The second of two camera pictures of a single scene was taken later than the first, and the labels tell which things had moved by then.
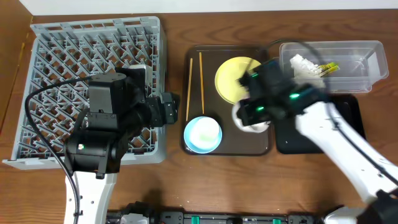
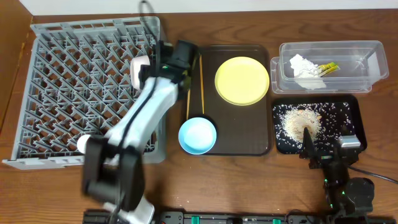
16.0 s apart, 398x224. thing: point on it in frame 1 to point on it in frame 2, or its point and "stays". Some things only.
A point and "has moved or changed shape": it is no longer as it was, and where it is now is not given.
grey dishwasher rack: (64, 51) stays
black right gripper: (245, 97) to (321, 158)
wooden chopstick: (191, 66) stays
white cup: (256, 127) to (136, 62)
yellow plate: (227, 74) stays
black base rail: (156, 216) stays
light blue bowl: (203, 134) has moved or changed shape
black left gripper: (170, 108) to (189, 82)
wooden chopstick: (200, 63) stays
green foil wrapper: (328, 68) stays
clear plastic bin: (340, 66) stays
